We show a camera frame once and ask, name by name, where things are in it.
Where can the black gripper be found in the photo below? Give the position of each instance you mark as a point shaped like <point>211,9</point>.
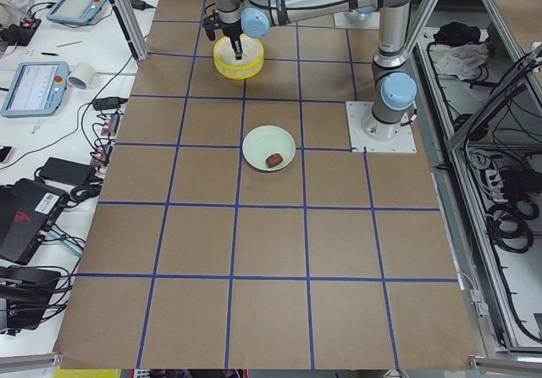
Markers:
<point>233,30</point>

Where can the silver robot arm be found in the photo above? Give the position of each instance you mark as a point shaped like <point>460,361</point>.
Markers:
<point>400,24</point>

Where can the light green plate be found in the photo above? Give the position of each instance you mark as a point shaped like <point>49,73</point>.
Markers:
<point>264,141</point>

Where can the small black power brick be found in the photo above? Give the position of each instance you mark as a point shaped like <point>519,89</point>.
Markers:
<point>141,5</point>

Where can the brown steamed bun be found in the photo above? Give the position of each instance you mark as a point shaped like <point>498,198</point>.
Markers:
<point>274,160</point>

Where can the white tape roll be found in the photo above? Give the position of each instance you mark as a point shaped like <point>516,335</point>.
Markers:
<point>84,77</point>

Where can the far blue teach pendant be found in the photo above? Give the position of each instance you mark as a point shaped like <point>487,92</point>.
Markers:
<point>75,12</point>

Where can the blue teach pendant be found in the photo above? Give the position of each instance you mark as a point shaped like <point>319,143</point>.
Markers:
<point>75,12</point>
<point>36,90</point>

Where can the white power strip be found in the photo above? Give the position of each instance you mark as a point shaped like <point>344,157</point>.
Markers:
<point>105,131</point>

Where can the near blue teach pendant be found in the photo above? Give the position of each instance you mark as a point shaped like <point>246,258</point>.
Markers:
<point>36,90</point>

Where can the black power adapter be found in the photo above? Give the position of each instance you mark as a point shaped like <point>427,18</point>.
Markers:
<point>66,172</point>

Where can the black cloth bundle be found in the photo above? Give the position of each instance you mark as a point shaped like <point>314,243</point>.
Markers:
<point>456,34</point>

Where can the white crumpled cloth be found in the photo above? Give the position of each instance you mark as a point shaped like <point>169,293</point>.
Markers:
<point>463,62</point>

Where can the smartphone on table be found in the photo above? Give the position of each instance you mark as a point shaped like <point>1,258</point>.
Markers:
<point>5,153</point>

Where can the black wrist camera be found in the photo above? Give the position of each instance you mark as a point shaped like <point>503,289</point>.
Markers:
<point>210,24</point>

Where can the aluminium frame post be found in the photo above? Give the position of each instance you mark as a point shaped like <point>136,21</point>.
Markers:
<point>130,28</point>

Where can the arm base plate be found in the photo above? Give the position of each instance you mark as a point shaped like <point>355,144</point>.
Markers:
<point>356,20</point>
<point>367,135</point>

